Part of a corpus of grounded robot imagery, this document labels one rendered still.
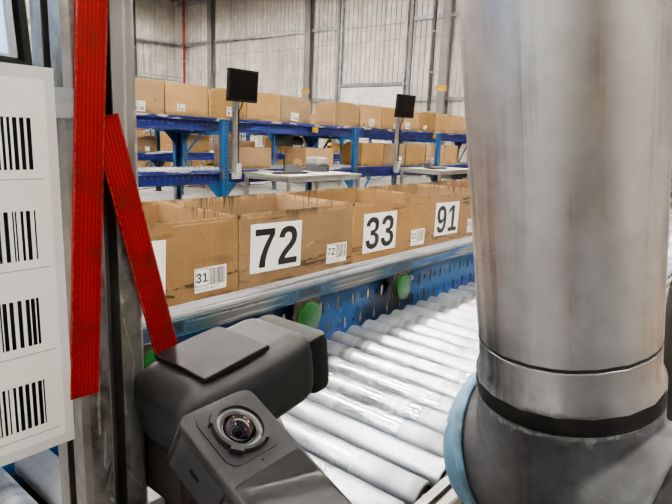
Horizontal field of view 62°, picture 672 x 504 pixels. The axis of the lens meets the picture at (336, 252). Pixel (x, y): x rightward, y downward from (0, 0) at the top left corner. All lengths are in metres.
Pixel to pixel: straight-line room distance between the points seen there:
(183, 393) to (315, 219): 1.06
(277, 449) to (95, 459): 0.14
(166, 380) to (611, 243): 0.24
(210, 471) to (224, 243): 0.94
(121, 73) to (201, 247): 0.82
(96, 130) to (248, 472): 0.19
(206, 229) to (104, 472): 0.80
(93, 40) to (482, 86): 0.19
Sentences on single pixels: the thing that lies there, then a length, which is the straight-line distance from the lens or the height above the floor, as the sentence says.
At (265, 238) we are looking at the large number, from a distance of 1.24.
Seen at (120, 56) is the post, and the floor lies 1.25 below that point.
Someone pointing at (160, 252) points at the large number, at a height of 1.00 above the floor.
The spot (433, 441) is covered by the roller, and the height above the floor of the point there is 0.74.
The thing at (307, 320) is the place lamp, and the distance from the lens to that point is 1.28.
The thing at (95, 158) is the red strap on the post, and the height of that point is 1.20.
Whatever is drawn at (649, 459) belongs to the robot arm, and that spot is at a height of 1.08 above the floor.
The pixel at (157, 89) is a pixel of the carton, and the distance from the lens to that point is 6.46.
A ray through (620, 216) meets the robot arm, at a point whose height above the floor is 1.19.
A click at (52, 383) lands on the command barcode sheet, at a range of 0.34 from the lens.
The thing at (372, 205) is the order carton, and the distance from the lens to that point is 1.53.
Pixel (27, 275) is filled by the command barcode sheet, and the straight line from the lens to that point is 0.32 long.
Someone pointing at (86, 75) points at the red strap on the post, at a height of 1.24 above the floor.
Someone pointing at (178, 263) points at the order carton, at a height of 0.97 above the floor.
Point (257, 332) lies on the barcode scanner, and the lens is 0.37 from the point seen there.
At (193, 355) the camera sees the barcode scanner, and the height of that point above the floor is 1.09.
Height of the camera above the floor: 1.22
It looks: 12 degrees down
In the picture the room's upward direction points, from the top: 2 degrees clockwise
